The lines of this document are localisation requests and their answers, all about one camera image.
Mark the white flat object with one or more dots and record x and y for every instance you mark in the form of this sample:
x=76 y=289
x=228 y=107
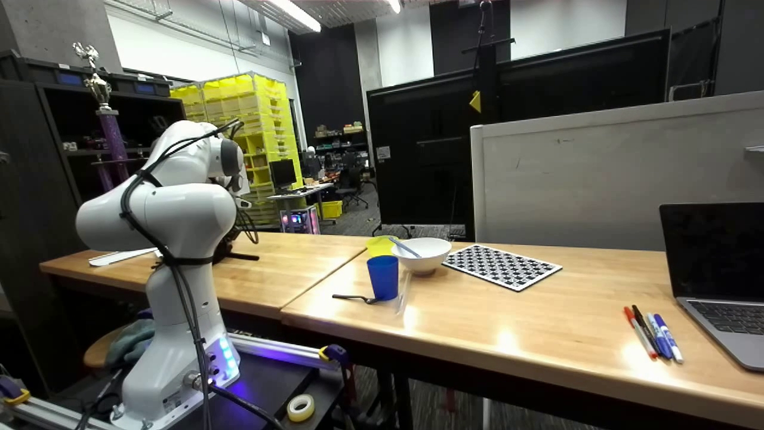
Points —
x=114 y=255

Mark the black marker pen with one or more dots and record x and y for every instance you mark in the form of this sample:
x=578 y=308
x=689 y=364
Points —
x=646 y=324

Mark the silver and purple trophy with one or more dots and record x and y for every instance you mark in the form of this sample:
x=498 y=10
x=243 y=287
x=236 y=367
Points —
x=99 y=84

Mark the orange marker pen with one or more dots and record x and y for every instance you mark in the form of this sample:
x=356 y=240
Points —
x=637 y=329

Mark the clear plastic container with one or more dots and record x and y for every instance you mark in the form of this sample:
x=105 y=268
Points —
x=405 y=287

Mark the grey laptop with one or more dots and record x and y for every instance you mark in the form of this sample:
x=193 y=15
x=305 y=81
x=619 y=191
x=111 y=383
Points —
x=711 y=252

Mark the white partition panel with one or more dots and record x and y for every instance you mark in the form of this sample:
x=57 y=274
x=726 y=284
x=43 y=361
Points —
x=597 y=174

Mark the wooden stool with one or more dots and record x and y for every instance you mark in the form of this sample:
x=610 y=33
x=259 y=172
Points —
x=95 y=350

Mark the small yellow bin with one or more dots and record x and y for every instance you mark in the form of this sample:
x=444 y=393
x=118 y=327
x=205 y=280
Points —
x=331 y=207

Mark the black office chair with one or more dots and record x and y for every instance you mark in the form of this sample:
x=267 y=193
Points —
x=351 y=169

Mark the tape roll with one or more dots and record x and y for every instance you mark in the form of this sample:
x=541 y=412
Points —
x=290 y=409

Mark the white bowl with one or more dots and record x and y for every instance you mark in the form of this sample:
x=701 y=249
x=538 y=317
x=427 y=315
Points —
x=426 y=258

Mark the blue marker pen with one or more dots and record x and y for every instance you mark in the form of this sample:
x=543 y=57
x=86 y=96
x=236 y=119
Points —
x=660 y=334
x=668 y=334

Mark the black plastic fork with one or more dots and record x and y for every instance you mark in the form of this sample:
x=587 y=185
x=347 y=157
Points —
x=350 y=297

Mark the ceiling light strip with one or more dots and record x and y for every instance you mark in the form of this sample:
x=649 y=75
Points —
x=296 y=15

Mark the black shelf unit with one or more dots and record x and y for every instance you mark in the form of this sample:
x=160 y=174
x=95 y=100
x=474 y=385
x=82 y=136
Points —
x=31 y=198

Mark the black robot stand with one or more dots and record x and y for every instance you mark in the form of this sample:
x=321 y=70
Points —
x=270 y=383

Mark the yellow sponge block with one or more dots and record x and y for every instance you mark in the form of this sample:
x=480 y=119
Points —
x=381 y=246

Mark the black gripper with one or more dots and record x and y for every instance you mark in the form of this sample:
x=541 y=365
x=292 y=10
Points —
x=224 y=241

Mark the blue plastic fork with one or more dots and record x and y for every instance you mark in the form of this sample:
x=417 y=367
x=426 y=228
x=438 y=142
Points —
x=406 y=246

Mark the yellow stacked crates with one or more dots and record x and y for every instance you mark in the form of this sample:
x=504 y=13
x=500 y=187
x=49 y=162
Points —
x=253 y=119

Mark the grey cloth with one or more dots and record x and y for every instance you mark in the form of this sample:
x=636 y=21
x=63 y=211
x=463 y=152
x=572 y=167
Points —
x=132 y=336

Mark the blue plastic cup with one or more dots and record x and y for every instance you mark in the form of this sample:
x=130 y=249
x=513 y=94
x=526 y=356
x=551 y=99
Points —
x=383 y=278

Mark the large black monitor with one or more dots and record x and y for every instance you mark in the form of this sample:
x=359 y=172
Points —
x=431 y=150

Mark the checkerboard calibration sheet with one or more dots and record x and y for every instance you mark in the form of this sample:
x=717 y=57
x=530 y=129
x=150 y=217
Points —
x=501 y=265

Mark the background desk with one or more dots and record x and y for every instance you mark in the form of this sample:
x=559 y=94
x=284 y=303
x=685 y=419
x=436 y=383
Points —
x=301 y=191

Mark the aluminium rail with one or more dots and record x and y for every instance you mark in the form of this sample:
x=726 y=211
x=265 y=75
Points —
x=49 y=414

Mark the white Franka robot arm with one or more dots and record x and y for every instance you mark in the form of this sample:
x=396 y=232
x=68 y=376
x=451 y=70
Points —
x=171 y=223

